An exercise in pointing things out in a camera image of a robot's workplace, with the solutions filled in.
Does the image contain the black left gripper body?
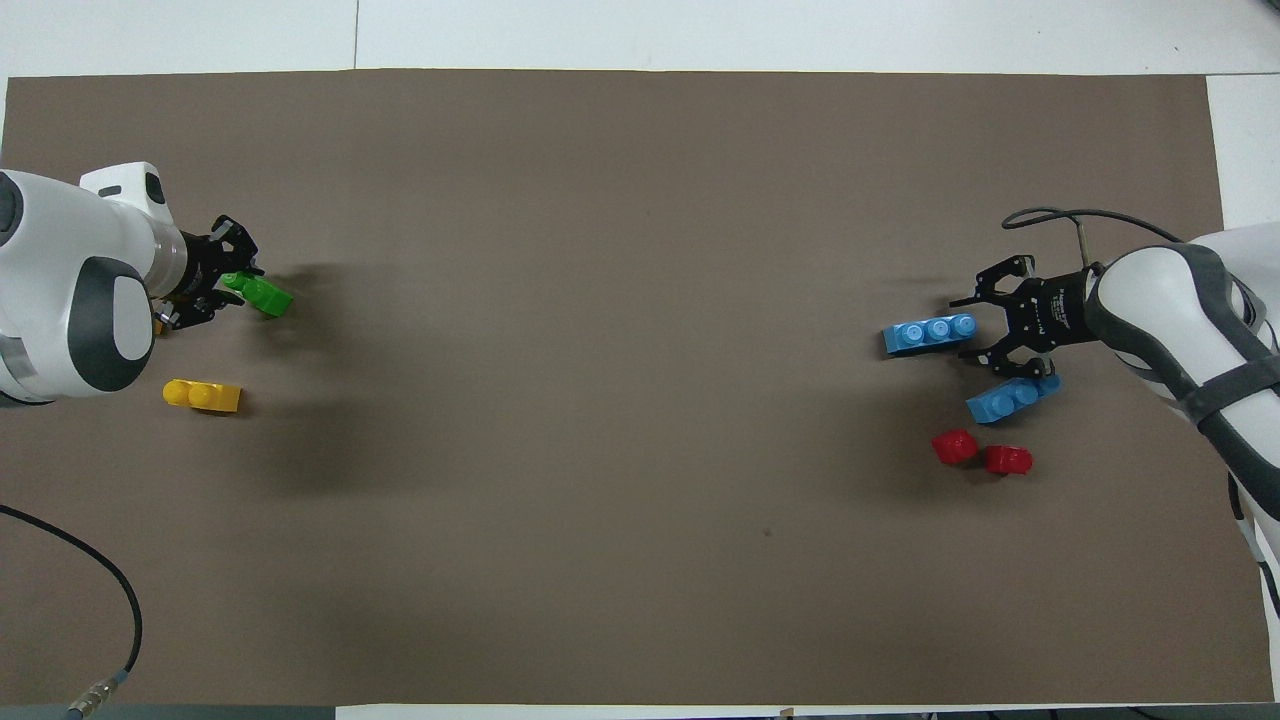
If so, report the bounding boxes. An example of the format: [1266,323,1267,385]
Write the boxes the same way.
[178,230,233,303]

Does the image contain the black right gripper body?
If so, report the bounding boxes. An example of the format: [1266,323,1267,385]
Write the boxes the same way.
[1004,267,1094,357]

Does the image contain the green toy block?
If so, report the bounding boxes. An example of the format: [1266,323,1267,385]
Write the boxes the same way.
[221,271,295,319]

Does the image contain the blue toy block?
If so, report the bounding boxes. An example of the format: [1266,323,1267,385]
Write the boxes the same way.
[881,313,978,356]
[965,370,1064,425]

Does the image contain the brown table mat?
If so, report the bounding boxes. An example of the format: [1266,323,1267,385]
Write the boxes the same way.
[0,68,1276,707]

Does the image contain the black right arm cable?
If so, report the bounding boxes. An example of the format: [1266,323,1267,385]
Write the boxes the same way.
[1002,206,1186,269]

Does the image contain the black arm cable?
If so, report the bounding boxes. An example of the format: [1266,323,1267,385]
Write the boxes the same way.
[0,503,144,720]
[1002,206,1186,269]

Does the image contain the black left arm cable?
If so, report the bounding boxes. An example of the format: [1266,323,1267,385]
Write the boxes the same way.
[0,503,144,720]

